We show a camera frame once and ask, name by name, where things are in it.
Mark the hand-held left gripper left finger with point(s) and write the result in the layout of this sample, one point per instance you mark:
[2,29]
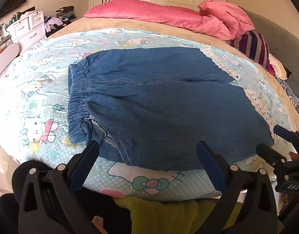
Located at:
[84,166]

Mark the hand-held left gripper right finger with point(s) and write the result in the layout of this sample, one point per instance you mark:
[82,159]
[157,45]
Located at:
[211,166]

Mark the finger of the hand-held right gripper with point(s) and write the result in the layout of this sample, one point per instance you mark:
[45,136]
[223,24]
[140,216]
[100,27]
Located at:
[270,153]
[284,132]

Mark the blue denim lace-trimmed garment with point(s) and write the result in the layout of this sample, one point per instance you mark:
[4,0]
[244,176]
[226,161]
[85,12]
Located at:
[164,97]

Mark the person's right hand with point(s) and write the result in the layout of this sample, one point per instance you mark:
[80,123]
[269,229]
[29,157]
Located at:
[292,155]

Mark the speckled patterned cloth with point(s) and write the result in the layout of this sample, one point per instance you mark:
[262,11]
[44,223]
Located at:
[292,95]

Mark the green fleece garment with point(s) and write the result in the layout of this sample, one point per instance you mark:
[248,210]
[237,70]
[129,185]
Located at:
[164,214]

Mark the cream cloth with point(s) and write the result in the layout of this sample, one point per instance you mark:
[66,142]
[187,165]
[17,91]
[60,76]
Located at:
[277,65]

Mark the cartoon cat printed blanket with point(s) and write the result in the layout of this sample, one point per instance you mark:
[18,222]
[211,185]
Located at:
[42,97]

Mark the purple grey striped cloth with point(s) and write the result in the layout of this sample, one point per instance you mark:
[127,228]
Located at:
[254,46]

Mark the grey padded headboard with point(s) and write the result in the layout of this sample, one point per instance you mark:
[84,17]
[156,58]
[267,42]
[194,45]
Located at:
[281,36]

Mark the pink puffy duvet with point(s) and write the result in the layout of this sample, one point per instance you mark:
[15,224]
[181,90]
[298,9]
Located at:
[227,14]

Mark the pale pink curved board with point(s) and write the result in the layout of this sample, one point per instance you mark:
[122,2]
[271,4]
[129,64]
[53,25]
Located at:
[6,58]

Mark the beige bed sheet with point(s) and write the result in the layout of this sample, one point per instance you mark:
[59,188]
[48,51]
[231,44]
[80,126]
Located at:
[95,24]

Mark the white drawer cabinet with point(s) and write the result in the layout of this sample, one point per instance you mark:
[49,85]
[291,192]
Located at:
[27,28]

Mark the pile of clothes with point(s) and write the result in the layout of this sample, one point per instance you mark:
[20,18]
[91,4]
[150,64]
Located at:
[61,17]

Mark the pink quilt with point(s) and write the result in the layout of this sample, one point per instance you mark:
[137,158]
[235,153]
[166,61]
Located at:
[144,12]

